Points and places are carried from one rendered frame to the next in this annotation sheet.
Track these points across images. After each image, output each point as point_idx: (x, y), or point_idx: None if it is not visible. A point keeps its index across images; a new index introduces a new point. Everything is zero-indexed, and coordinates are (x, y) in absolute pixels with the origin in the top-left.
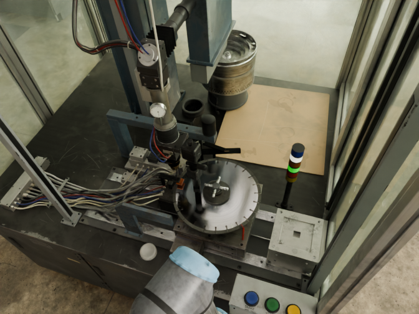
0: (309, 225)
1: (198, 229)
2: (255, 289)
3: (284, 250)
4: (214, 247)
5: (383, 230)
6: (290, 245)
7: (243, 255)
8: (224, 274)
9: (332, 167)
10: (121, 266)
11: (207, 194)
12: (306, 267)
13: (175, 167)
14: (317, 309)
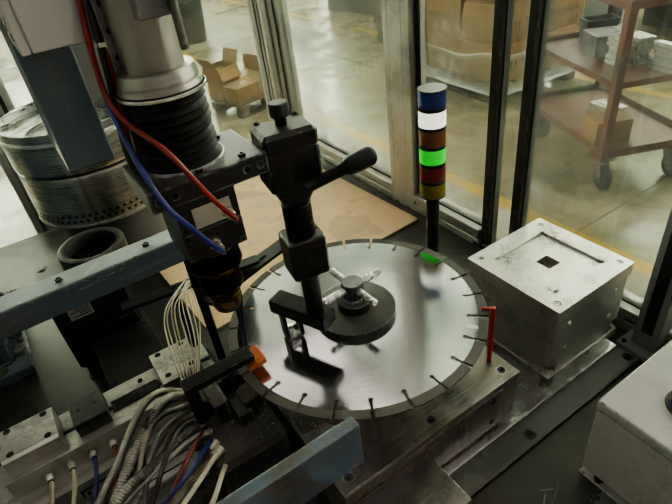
0: (538, 238)
1: (432, 395)
2: (663, 386)
3: (578, 292)
4: (452, 448)
5: None
6: (569, 280)
7: (512, 401)
8: (529, 479)
9: (418, 196)
10: None
11: (347, 324)
12: (612, 306)
13: (238, 290)
14: None
